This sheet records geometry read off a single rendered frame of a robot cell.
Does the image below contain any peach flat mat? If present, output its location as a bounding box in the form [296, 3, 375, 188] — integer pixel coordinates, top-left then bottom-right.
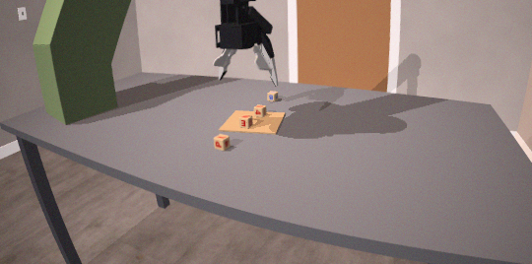
[219, 110, 285, 135]

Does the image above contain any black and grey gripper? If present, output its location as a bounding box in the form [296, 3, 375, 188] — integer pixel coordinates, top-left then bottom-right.
[214, 0, 278, 87]

